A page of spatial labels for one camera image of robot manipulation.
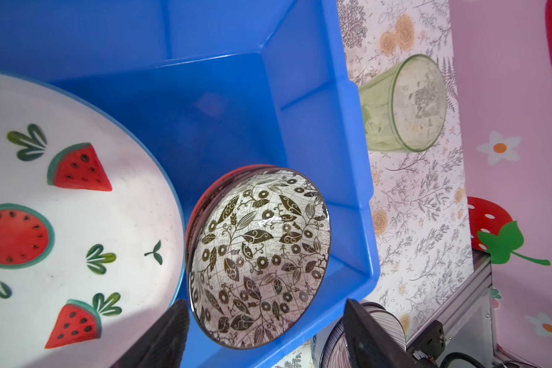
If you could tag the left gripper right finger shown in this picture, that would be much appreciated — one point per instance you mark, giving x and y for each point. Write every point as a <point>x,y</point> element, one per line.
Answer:
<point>368,344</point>

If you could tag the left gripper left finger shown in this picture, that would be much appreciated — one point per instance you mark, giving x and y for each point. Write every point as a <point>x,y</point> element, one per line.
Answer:
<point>163,345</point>

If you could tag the red patterned bowl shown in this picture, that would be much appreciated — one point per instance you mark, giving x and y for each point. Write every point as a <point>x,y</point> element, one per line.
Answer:
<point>214,186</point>

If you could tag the green translucent cup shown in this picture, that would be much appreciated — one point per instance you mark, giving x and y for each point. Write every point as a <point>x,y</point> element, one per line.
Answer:
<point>404,109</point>

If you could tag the striped bottom bowl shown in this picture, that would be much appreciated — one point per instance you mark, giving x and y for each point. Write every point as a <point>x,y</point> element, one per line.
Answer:
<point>329,349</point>

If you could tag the blue plastic bin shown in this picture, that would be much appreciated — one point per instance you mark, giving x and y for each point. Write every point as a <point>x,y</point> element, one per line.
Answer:
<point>211,86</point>

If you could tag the white watermelon plate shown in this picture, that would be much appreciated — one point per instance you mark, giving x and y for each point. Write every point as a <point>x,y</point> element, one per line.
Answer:
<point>91,232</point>

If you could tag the aluminium front rail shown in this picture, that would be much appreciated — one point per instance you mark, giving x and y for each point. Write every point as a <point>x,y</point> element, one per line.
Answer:
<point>461,333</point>

